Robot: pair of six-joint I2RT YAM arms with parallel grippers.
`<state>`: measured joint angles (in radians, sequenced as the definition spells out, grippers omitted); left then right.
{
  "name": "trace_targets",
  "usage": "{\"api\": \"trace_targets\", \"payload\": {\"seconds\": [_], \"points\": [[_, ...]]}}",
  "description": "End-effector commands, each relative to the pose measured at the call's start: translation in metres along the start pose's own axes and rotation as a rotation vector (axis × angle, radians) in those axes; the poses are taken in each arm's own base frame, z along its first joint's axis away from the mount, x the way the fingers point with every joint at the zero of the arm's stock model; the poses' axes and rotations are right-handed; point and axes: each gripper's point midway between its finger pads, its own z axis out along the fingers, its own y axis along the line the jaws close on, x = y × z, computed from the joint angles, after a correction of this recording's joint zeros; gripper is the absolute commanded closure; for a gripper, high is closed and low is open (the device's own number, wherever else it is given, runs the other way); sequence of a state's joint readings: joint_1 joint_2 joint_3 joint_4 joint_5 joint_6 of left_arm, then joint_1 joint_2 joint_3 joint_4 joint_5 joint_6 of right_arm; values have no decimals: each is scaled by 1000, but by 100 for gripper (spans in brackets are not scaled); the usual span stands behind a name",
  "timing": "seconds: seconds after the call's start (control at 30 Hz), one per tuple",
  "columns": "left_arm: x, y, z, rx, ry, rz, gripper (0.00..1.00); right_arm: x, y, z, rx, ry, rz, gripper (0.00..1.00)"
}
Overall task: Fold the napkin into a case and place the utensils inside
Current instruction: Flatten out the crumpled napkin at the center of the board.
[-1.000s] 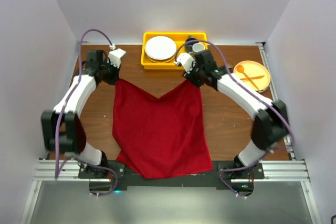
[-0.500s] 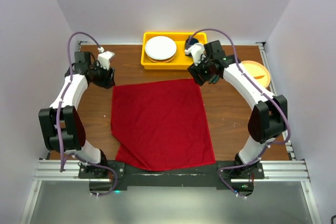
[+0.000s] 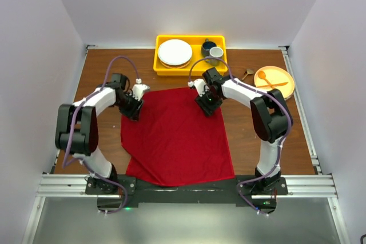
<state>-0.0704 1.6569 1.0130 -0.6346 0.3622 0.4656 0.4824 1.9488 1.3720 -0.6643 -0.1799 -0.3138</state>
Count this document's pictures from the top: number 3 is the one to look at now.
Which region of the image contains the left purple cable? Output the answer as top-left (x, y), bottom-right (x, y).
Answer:
top-left (61, 55), bottom-right (143, 215)

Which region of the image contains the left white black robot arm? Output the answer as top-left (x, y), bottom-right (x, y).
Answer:
top-left (55, 73), bottom-right (150, 194)

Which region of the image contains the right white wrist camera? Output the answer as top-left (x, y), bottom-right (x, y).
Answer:
top-left (188, 79), bottom-right (206, 97)

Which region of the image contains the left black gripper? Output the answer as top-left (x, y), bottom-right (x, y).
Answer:
top-left (114, 91), bottom-right (144, 121)

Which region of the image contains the orange wooden plate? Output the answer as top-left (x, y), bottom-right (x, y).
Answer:
top-left (254, 66), bottom-right (295, 100)

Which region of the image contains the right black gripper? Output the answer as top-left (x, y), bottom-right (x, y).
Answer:
top-left (195, 88), bottom-right (223, 117)

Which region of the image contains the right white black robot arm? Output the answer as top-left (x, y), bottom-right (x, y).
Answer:
top-left (188, 67), bottom-right (293, 194)

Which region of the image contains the red cloth napkin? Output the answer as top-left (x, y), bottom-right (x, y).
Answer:
top-left (121, 88), bottom-right (234, 186)

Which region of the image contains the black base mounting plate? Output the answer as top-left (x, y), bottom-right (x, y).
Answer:
top-left (85, 175), bottom-right (288, 214)

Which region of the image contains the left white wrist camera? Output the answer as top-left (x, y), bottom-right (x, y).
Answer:
top-left (132, 84), bottom-right (150, 101)

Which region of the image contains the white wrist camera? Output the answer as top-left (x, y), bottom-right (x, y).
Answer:
top-left (188, 79), bottom-right (206, 97)
top-left (132, 84), bottom-right (150, 101)

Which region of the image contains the grey white mug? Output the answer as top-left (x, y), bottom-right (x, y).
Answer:
top-left (205, 46), bottom-right (224, 66)

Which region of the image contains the orange wooden knife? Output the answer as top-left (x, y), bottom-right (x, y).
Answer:
top-left (256, 82), bottom-right (289, 88)

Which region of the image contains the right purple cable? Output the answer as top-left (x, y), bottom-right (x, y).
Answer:
top-left (188, 57), bottom-right (293, 216)

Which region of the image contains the yellow plastic bin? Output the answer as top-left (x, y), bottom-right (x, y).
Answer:
top-left (153, 34), bottom-right (227, 76)

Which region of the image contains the brass spoon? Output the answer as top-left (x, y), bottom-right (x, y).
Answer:
top-left (241, 69), bottom-right (254, 81)

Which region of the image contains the purple cable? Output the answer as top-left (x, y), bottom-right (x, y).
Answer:
top-left (61, 55), bottom-right (143, 215)
top-left (188, 57), bottom-right (293, 216)

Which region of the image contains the orange wooden spoon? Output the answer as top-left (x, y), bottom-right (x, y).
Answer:
top-left (258, 70), bottom-right (273, 87)

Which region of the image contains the aluminium frame rail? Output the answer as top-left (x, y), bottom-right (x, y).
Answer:
top-left (279, 46), bottom-right (323, 175)
top-left (35, 173), bottom-right (339, 199)

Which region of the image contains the wooden plate under white plate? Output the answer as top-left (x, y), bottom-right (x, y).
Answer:
top-left (157, 59), bottom-right (190, 69)

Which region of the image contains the dark blue mug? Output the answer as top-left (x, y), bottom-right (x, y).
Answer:
top-left (201, 39), bottom-right (217, 57)

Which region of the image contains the aluminium frame rail front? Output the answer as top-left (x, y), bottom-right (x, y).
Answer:
top-left (35, 173), bottom-right (339, 199)

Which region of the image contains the aluminium frame rail right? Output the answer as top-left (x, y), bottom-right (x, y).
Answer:
top-left (279, 46), bottom-right (323, 175)

